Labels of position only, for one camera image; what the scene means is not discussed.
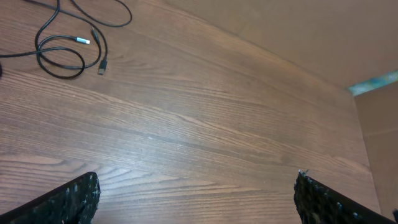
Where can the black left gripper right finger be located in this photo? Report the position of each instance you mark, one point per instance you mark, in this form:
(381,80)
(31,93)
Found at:
(317,203)

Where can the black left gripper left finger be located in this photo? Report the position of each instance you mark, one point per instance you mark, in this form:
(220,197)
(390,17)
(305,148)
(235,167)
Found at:
(71,203)

